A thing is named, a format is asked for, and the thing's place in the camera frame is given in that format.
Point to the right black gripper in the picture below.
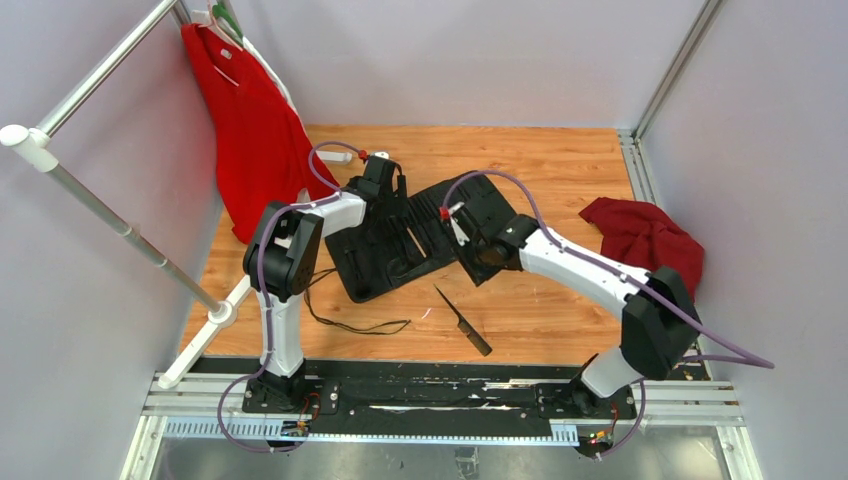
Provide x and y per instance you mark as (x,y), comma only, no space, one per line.
(469,244)

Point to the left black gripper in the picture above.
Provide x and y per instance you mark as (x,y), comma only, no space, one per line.
(396,203)

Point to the black makeup brush roll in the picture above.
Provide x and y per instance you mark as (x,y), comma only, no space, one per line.
(387,255)

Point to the black comb brush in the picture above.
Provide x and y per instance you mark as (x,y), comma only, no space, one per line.
(474,337)

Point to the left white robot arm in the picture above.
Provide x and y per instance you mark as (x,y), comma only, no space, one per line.
(280,263)

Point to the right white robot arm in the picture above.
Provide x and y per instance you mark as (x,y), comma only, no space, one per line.
(659,322)

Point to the red hanging shirt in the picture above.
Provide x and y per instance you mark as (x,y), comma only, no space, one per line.
(262,148)

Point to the dark red crumpled cloth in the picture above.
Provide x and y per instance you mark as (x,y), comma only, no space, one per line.
(641,234)

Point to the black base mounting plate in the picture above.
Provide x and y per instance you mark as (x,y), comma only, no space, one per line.
(439,400)

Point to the green white hangers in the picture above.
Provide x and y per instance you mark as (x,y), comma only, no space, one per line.
(216,18)

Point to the metal clothes rack pole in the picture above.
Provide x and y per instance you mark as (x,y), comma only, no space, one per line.
(108,196)

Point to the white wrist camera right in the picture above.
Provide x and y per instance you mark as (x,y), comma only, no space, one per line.
(448,216)

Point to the aluminium frame post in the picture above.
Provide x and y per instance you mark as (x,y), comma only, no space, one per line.
(682,57)

